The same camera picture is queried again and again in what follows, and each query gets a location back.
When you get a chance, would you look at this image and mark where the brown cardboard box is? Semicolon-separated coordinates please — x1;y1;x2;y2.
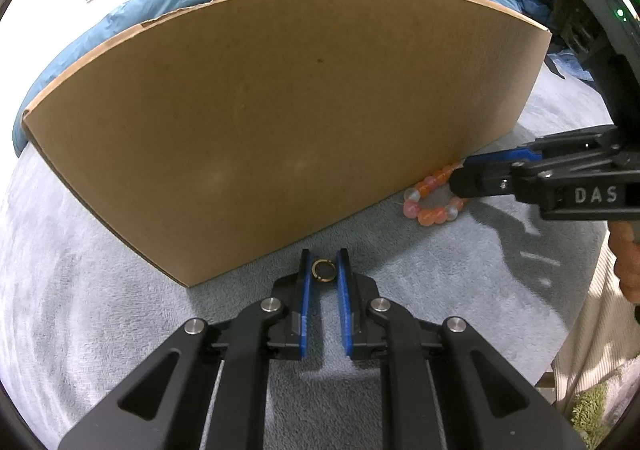
22;0;553;288

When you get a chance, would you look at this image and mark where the orange beaded bracelet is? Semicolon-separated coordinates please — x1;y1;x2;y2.
402;160;471;227

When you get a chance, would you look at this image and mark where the gold ring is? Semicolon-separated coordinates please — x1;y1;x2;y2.
310;258;337;283

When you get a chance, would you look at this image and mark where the green rug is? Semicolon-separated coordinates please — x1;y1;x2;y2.
570;365;631;436

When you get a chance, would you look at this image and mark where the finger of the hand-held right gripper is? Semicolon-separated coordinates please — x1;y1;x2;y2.
449;165;552;209
465;125;626;175

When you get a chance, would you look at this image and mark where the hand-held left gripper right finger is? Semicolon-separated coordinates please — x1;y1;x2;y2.
336;248;586;450

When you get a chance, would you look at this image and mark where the grey fleece blanket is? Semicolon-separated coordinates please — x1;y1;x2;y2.
0;64;623;450

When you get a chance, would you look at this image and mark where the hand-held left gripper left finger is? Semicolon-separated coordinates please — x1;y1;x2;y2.
57;250;313;450

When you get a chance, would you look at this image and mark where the person's right hand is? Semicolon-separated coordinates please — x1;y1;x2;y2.
606;221;640;303

